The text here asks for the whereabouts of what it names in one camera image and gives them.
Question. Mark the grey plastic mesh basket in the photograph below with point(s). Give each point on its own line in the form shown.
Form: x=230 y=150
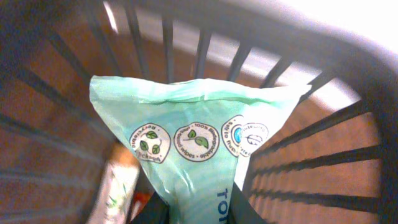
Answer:
x=334 y=161

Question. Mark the green wet wipes pack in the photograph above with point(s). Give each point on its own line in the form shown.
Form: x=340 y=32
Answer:
x=192 y=137

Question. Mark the white floral cosmetic tube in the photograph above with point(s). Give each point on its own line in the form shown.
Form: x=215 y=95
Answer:
x=117 y=187

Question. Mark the orange snack bar wrapper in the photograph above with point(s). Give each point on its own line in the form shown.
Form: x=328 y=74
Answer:
x=139 y=201

